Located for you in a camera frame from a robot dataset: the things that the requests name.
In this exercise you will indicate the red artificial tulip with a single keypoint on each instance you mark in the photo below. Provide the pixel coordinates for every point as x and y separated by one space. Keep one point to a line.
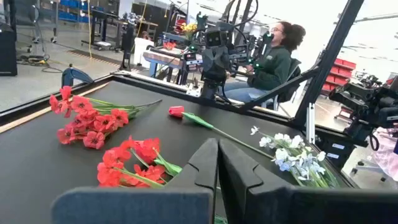
176 111

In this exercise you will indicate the background work table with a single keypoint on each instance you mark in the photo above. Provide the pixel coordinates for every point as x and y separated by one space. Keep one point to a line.
161 57

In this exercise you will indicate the dark clamp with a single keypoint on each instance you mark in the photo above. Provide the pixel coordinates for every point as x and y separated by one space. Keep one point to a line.
73 74

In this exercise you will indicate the black table mat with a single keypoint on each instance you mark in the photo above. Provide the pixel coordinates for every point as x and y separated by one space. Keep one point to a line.
37 174

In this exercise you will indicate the red storage bin rack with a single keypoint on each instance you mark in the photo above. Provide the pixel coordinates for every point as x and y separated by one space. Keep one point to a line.
342 73

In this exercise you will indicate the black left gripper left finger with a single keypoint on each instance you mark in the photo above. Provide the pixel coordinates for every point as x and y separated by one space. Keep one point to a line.
192 193

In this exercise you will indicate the blue storage bins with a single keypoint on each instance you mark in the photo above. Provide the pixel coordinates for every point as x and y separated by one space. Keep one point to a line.
70 15

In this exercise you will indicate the red background flowers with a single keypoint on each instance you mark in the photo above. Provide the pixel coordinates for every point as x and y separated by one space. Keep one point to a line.
169 46

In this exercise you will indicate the pink cloth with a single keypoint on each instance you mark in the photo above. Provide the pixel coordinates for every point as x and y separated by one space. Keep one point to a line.
387 155

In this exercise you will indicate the yellow artificial flowers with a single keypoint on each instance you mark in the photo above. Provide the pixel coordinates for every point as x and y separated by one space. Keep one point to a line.
189 28

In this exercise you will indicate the black cabinet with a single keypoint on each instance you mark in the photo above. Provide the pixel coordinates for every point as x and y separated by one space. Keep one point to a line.
7 53

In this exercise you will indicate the white artificial flower bunch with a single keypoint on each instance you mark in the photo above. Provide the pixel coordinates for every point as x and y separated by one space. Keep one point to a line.
281 137
306 169

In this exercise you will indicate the white bin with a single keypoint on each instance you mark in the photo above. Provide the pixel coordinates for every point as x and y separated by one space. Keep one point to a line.
141 51

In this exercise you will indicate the black office chair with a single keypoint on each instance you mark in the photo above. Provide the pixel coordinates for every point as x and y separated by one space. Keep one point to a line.
290 87

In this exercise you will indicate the person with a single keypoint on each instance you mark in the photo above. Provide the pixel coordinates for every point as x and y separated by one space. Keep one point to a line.
273 67

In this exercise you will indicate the black equipment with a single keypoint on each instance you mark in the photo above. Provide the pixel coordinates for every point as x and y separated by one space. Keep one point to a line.
373 105

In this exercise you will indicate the red artificial poppy bunch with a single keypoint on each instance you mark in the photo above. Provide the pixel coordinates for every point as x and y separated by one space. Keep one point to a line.
146 149
81 104

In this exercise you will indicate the black aluminium table frame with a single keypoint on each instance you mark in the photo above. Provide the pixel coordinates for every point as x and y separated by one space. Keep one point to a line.
329 56

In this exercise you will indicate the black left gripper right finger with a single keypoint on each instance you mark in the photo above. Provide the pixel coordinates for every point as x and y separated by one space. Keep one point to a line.
248 199

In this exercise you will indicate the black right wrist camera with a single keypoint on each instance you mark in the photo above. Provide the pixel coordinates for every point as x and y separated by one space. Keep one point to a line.
216 37

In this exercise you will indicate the black background robot arm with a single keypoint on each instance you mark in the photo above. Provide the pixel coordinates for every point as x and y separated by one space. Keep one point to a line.
239 51

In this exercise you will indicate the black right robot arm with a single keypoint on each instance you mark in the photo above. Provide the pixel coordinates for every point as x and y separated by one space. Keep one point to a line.
210 88

